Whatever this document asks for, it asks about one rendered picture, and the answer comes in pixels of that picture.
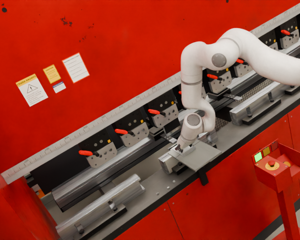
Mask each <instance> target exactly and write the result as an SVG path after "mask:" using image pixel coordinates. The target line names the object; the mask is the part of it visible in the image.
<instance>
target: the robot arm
mask: <svg viewBox="0 0 300 240"><path fill-rule="evenodd" d="M238 58H242V59H243V60H245V61H246V62H247V63H248V64H249V65H250V66H251V67H252V68H253V70H254V71H255V72H256V73H257V74H259V75H261V76H263V77H265V78H267V79H270V80H273V81H275V82H278V83H281V84H285V85H300V59H298V58H295V57H292V56H289V55H286V54H284V53H281V52H279V51H276V50H274V49H272V48H270V47H268V46H267V45H265V44H264V43H262V42H261V41H260V40H259V39H258V38H257V37H256V36H255V35H253V34H252V33H250V32H249V31H247V30H244V29H239V28H233V29H230V30H228V31H227V32H225V33H224V34H223V35H222V36H221V37H220V38H219V39H218V40H217V42H216V43H213V44H209V45H208V44H206V43H204V42H202V41H198V42H194V43H192V44H190V45H188V46H187V47H185V49H184V50H183V52H182V54H181V60H180V64H181V100H182V104H183V106H184V107H186V108H189V109H197V110H202V111H204V112H205V115H204V116H203V117H201V116H200V115H198V114H197V113H189V114H187V115H186V116H185V118H184V121H183V125H182V129H181V134H180V136H179V138H178V140H177V145H178V146H177V147H176V148H175V150H179V152H181V153H183V149H184V148H186V147H187V146H190V147H192V144H193V143H194V142H195V141H196V139H197V137H198V134H201V133H205V132H210V131H212V130H214V128H215V111H214V109H213V107H212V106H211V105H210V104H209V103H208V102H207V101H206V100H204V99H203V98H202V97H201V92H202V67H206V68H208V69H210V70H224V69H227V68H229V67H230V66H232V65H233V64H234V63H235V62H236V60H237V59H238Z"/></svg>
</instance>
